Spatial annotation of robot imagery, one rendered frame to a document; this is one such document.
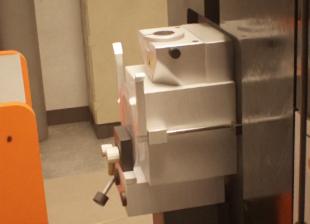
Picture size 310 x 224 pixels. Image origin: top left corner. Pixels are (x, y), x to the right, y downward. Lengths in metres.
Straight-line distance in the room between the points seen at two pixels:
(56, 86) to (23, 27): 0.56
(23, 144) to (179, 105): 0.44
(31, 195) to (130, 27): 2.79
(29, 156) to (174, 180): 0.42
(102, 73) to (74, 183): 2.13
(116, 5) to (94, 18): 0.14
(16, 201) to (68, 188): 0.66
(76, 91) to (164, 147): 3.60
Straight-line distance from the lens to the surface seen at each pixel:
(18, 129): 1.03
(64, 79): 4.21
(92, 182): 1.75
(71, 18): 4.13
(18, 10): 3.80
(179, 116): 0.64
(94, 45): 3.79
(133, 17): 3.80
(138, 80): 0.61
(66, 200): 1.66
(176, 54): 0.62
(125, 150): 0.67
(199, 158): 0.66
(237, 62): 0.64
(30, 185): 1.06
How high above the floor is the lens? 1.44
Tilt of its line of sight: 19 degrees down
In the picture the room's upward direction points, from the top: 3 degrees counter-clockwise
